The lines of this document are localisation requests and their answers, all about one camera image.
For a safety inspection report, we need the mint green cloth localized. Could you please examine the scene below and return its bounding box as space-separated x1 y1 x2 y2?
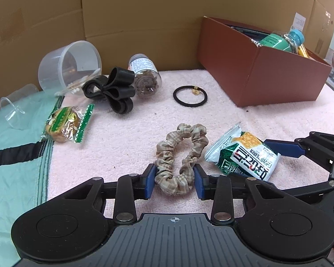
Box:
0 90 65 267

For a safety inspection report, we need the black hair tie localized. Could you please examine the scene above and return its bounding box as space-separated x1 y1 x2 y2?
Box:
173 85 208 108

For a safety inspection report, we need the pink towel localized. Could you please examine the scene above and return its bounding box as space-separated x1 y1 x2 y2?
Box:
46 69 334 220

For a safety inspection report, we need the clear jar of brown pellets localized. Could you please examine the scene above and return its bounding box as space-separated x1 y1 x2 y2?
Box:
128 54 162 98

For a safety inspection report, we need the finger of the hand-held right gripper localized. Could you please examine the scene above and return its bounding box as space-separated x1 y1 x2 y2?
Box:
263 131 334 174
282 179 334 204

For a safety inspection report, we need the green snack packet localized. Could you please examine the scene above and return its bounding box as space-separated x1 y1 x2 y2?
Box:
204 122 281 182

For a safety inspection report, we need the brown cardboard box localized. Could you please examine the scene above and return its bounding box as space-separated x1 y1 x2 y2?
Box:
198 16 333 108

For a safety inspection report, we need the black folded strap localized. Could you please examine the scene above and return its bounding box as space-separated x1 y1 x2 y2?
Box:
81 66 136 114

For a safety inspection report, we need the black flat object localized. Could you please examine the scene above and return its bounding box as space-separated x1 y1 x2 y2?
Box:
230 26 270 41

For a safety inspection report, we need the small clear plastic cup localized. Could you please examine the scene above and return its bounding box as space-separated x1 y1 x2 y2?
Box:
0 83 39 130

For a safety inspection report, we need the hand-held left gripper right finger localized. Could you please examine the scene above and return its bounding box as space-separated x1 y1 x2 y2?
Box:
194 164 295 224

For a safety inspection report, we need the white paper label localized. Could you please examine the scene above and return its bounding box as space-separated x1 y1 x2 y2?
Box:
293 12 307 31

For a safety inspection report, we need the green bottle with blue cap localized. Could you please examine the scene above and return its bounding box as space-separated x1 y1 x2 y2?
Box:
257 29 306 53

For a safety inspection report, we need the brown cardboard panel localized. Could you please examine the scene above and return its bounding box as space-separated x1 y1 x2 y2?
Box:
0 0 334 112

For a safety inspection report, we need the pastry in green wrapper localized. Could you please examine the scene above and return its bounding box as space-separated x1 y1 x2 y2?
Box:
41 103 95 144

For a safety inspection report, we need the yellow tube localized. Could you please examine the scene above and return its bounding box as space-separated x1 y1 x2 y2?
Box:
297 44 309 59

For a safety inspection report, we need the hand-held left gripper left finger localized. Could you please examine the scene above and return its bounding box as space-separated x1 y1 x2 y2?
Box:
49 164 156 224

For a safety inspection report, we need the clear round plastic tub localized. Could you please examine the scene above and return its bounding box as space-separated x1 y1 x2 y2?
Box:
38 40 102 97

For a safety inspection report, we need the plaid beige scrunchie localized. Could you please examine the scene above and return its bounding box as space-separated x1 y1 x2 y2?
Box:
154 122 208 196

